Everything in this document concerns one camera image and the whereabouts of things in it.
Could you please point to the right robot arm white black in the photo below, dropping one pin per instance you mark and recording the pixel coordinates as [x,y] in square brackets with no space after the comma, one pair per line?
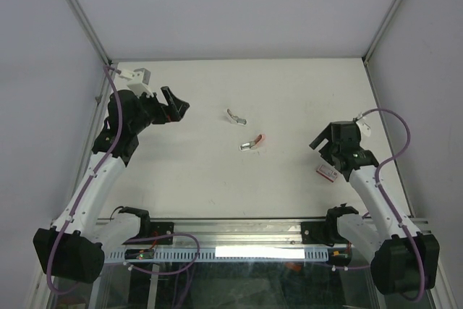
[402,258]

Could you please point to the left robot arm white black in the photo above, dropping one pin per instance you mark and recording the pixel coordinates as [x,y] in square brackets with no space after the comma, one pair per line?
[72,248]

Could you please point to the black mounting plate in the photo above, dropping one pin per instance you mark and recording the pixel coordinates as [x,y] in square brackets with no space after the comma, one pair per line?
[317,232]
[158,229]

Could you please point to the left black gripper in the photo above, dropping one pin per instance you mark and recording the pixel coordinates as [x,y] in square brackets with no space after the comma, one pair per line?
[173,112]

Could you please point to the right aluminium frame post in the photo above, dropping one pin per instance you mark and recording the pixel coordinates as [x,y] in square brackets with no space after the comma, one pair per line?
[393,8]

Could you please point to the red white staple box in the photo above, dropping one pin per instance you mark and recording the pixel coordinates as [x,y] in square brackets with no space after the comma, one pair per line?
[327,172]

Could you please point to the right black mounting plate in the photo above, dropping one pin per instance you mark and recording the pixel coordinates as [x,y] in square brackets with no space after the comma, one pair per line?
[317,232]

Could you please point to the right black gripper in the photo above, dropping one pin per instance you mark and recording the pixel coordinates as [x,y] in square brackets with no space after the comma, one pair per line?
[325,133]

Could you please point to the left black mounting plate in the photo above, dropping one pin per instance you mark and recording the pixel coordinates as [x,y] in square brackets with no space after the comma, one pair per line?
[158,229]

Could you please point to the aluminium frame post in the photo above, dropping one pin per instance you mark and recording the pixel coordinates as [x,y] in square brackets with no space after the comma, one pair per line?
[393,8]
[89,30]

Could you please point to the grey slotted cable duct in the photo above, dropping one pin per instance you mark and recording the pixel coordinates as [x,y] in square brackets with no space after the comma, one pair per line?
[221,254]

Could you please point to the left aluminium frame post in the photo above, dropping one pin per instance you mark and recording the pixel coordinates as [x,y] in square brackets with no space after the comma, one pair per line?
[89,30]

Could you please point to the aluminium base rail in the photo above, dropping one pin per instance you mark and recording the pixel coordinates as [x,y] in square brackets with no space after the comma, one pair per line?
[231,229]

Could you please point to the pink white mini stapler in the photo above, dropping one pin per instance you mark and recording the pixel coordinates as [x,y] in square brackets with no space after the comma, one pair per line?
[253,144]

